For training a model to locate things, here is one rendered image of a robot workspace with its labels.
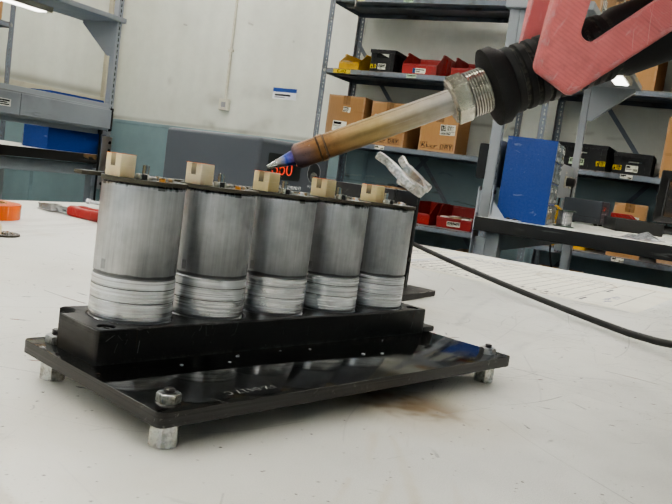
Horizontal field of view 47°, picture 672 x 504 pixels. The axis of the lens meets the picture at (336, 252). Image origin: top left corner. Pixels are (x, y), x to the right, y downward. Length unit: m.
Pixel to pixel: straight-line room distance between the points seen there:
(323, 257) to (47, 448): 0.13
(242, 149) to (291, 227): 0.55
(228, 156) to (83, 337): 0.61
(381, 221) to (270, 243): 0.06
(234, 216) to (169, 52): 6.06
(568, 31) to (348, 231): 0.10
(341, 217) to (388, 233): 0.03
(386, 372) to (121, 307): 0.08
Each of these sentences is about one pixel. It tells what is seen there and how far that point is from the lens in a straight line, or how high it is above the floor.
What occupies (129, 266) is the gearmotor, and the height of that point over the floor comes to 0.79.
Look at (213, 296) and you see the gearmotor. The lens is 0.24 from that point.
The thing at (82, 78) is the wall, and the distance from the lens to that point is 6.42.
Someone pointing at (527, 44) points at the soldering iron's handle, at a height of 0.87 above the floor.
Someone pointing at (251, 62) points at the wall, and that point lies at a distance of 5.83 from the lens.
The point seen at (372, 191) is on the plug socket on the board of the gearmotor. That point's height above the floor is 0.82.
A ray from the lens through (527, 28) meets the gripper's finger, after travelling 0.27.
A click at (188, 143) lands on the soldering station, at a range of 0.87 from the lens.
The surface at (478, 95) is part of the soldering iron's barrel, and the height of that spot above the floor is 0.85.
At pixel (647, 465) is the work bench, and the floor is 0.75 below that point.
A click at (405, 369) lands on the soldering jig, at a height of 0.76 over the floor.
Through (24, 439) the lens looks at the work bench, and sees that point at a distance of 0.20.
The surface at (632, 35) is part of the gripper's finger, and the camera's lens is 0.25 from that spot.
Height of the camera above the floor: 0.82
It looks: 6 degrees down
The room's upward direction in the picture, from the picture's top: 8 degrees clockwise
